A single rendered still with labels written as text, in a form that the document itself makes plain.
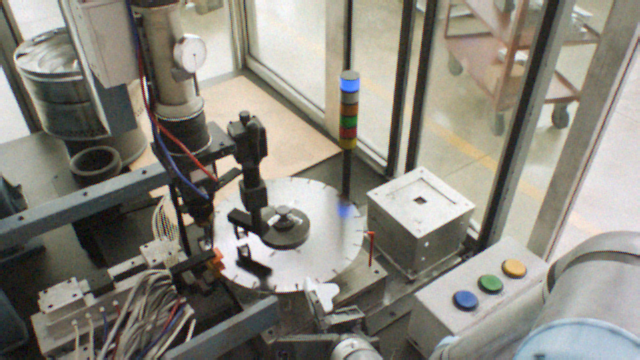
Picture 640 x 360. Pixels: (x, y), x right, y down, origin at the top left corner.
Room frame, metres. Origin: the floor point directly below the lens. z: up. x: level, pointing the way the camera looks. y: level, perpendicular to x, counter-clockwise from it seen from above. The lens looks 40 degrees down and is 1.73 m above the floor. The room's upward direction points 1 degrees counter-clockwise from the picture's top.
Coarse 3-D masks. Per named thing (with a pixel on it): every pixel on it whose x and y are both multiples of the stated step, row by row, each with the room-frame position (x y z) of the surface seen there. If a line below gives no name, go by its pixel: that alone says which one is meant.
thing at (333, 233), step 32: (288, 192) 0.88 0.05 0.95; (320, 192) 0.88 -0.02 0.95; (224, 224) 0.78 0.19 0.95; (320, 224) 0.77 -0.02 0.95; (352, 224) 0.77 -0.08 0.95; (224, 256) 0.69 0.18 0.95; (256, 256) 0.69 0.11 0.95; (288, 256) 0.69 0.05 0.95; (320, 256) 0.69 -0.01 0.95; (352, 256) 0.68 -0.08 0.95; (256, 288) 0.61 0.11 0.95; (288, 288) 0.61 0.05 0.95
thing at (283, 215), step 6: (270, 204) 0.79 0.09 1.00; (294, 204) 0.79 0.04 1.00; (276, 210) 0.76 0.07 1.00; (282, 210) 0.76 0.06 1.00; (288, 210) 0.76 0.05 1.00; (276, 216) 0.75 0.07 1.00; (282, 216) 0.75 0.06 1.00; (288, 216) 0.75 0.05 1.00; (294, 216) 0.75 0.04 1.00; (270, 222) 0.73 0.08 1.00; (282, 222) 0.75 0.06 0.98; (288, 222) 0.76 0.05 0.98; (300, 222) 0.73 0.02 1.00
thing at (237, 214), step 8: (232, 216) 0.72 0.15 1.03; (240, 216) 0.72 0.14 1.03; (248, 216) 0.72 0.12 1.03; (256, 216) 0.69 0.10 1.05; (232, 224) 0.73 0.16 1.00; (240, 224) 0.71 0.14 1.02; (248, 224) 0.70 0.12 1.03; (256, 224) 0.69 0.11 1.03; (264, 224) 0.70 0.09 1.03; (248, 232) 0.72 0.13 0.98; (256, 232) 0.69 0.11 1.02; (264, 232) 0.69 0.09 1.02
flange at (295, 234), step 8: (264, 216) 0.79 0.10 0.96; (272, 216) 0.79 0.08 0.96; (296, 216) 0.79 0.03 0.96; (304, 216) 0.79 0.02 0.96; (280, 224) 0.75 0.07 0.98; (288, 224) 0.75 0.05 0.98; (296, 224) 0.76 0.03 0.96; (304, 224) 0.77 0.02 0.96; (272, 232) 0.74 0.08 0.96; (280, 232) 0.74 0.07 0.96; (288, 232) 0.74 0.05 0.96; (296, 232) 0.74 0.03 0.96; (304, 232) 0.74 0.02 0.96; (264, 240) 0.73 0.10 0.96; (272, 240) 0.72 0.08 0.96; (280, 240) 0.72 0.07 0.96; (288, 240) 0.72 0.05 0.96; (296, 240) 0.72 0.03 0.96
